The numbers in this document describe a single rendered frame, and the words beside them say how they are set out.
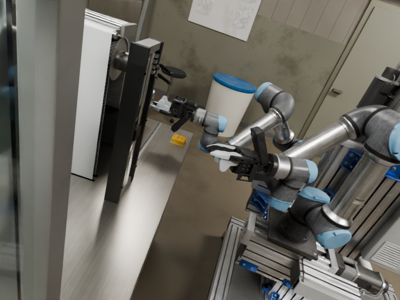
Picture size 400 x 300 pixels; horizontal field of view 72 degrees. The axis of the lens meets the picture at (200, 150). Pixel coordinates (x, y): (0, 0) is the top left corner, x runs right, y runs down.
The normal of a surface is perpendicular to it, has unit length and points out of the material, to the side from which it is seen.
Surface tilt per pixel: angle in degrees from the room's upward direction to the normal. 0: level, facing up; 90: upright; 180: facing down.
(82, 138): 90
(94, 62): 90
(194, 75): 90
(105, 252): 0
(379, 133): 90
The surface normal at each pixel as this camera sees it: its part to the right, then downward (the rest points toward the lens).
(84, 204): 0.29, -0.83
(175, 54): -0.26, 0.40
